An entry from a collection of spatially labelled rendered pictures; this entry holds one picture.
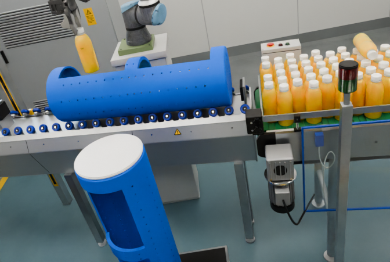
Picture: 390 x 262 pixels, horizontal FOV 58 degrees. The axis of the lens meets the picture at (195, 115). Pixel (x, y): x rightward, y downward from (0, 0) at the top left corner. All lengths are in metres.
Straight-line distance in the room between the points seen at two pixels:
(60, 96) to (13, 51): 1.82
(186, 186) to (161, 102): 1.04
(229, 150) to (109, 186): 0.69
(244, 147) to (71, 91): 0.88
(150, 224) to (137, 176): 0.25
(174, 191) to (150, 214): 1.07
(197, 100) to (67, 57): 2.02
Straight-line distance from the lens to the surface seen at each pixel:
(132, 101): 1.66
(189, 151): 1.80
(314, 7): 4.75
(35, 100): 3.73
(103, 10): 3.21
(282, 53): 1.91
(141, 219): 1.49
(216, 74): 1.54
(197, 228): 2.43
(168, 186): 2.53
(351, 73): 1.29
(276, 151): 1.53
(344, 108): 1.37
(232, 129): 1.68
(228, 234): 2.36
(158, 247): 1.64
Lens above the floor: 1.82
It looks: 31 degrees down
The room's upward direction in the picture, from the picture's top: 12 degrees counter-clockwise
